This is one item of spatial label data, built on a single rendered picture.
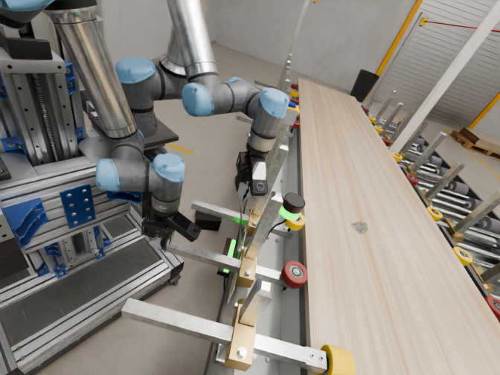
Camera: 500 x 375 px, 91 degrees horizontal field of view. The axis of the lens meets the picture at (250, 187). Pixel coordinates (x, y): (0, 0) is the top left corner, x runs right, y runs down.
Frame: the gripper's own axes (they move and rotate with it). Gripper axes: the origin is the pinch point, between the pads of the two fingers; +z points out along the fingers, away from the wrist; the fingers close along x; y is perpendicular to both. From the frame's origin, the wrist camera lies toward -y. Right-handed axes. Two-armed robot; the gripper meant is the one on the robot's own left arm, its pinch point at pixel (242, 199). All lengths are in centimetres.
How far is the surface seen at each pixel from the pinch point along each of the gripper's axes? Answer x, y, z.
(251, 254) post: -3.2, -13.7, 11.1
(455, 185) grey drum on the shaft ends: -182, 48, 19
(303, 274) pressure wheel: -18.7, -22.2, 10.1
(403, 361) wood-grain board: -39, -48, 10
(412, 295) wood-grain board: -58, -31, 11
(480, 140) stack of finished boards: -674, 333, 86
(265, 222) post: -3.2, -13.4, -4.2
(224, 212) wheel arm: 1.2, 11.0, 18.8
